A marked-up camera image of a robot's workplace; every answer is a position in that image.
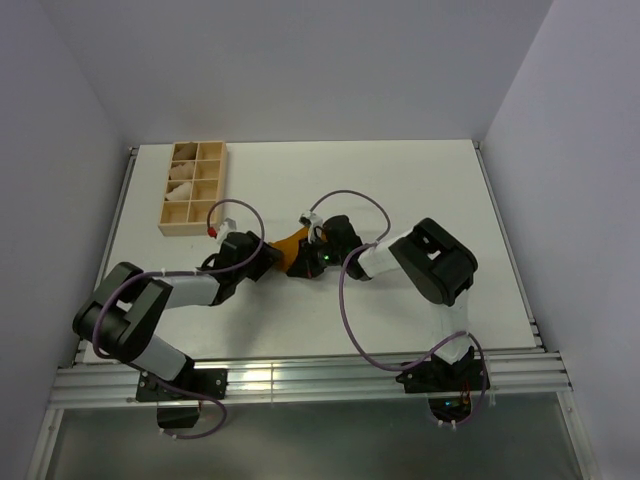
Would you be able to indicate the wooden compartment organizer box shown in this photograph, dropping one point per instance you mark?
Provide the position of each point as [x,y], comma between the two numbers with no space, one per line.
[192,217]

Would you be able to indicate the cream rolled sock lower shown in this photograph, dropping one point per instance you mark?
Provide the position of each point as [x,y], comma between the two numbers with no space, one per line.
[181,192]

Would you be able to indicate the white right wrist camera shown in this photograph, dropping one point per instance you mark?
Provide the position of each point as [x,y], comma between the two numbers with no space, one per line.
[313,223]

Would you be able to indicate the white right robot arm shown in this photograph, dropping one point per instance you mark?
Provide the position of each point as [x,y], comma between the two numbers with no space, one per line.
[439,266]

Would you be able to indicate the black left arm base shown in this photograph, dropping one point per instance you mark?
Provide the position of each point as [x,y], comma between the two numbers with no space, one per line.
[179,402]

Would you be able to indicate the mustard yellow striped sock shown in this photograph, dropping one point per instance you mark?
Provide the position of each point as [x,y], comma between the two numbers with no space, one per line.
[299,258]

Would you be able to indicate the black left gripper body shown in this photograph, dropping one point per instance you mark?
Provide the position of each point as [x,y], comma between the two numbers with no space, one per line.
[255,266]

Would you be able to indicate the cream rolled sock top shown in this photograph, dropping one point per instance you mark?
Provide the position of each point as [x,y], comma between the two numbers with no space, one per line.
[185,152]

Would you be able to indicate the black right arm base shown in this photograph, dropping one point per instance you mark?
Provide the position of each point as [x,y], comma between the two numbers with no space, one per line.
[459,381]

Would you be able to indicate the cream rolled sock middle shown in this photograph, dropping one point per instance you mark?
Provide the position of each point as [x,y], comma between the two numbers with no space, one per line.
[182,171]

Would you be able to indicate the cream rolled sock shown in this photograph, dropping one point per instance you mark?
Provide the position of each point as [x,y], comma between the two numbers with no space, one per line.
[181,192]
[182,171]
[185,152]

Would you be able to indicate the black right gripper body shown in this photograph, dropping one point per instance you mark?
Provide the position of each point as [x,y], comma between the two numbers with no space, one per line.
[318,256]

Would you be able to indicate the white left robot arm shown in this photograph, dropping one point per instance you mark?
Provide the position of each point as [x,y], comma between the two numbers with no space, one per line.
[121,316]

